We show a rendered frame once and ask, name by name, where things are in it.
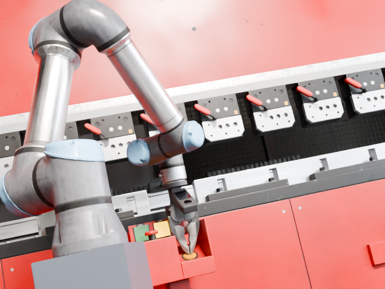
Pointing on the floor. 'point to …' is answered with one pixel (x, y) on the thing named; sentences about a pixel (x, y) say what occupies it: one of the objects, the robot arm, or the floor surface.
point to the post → (270, 151)
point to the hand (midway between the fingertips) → (189, 250)
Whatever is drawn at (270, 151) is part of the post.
